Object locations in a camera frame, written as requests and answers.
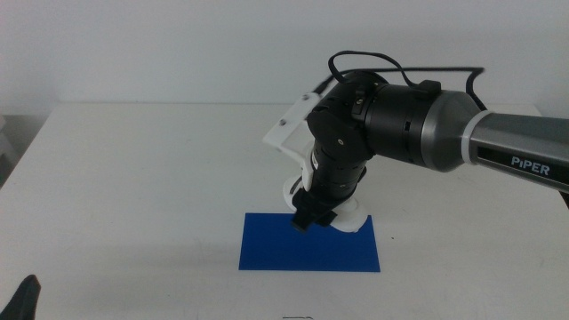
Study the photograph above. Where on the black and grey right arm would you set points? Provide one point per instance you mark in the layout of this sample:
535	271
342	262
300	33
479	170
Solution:
444	133

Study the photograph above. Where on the blue rectangular mat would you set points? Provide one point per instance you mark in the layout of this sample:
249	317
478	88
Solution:
306	253

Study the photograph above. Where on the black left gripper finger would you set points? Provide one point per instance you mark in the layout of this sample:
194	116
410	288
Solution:
24	302

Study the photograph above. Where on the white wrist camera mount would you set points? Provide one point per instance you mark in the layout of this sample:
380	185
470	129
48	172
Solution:
289	129

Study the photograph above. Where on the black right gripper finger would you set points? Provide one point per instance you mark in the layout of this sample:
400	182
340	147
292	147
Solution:
301	223
327	218

